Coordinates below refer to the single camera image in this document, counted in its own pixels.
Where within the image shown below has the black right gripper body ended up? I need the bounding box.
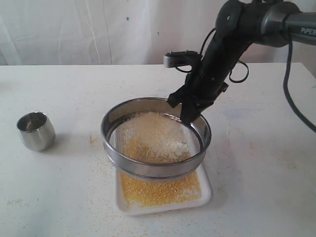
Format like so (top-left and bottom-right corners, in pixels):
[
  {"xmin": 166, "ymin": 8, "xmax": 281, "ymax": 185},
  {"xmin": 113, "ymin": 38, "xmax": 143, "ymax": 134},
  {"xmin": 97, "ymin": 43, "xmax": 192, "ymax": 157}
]
[{"xmin": 188, "ymin": 33, "xmax": 251, "ymax": 106}]

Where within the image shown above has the yellow and white grain mix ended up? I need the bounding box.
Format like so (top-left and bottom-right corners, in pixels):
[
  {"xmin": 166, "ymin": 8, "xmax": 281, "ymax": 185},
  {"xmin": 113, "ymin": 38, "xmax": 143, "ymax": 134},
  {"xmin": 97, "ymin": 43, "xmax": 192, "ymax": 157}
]
[{"xmin": 117, "ymin": 112, "xmax": 201, "ymax": 207}]

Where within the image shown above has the round steel mesh sieve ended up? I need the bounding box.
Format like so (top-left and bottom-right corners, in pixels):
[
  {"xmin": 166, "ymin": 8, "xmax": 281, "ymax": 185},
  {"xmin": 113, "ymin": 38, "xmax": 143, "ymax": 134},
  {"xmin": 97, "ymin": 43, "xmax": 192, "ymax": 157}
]
[{"xmin": 101, "ymin": 97, "xmax": 212, "ymax": 180}]

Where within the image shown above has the stainless steel cup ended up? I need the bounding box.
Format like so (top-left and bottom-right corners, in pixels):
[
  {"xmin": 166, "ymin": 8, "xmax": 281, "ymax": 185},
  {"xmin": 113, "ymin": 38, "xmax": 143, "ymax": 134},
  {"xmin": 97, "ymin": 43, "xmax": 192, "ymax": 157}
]
[{"xmin": 16, "ymin": 112, "xmax": 56, "ymax": 152}]

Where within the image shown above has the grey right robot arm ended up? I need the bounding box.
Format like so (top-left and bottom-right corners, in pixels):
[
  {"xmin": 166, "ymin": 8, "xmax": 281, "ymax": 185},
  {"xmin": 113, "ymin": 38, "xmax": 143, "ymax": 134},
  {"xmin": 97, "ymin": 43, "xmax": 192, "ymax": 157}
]
[{"xmin": 163, "ymin": 0, "xmax": 316, "ymax": 123}]

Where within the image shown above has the white square plastic tray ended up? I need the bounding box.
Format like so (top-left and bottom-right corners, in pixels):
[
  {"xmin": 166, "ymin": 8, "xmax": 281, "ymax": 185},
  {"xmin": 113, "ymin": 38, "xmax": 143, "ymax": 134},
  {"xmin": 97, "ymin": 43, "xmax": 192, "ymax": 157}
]
[{"xmin": 115, "ymin": 165, "xmax": 212, "ymax": 216}]

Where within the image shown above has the white curtain backdrop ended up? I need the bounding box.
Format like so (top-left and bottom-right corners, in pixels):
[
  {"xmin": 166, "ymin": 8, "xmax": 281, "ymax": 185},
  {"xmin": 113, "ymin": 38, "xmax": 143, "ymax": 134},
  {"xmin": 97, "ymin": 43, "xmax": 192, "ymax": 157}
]
[{"xmin": 0, "ymin": 0, "xmax": 316, "ymax": 79}]

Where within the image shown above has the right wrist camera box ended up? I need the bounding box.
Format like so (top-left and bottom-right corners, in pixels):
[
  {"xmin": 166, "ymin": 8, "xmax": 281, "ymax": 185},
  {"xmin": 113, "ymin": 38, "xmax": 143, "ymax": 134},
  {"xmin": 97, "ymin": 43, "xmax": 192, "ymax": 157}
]
[{"xmin": 163, "ymin": 50, "xmax": 200, "ymax": 68}]

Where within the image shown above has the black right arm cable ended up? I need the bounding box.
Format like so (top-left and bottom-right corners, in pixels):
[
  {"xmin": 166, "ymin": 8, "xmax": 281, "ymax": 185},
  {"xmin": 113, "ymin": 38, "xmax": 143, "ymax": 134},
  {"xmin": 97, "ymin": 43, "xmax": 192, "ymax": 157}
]
[{"xmin": 282, "ymin": 29, "xmax": 316, "ymax": 133}]

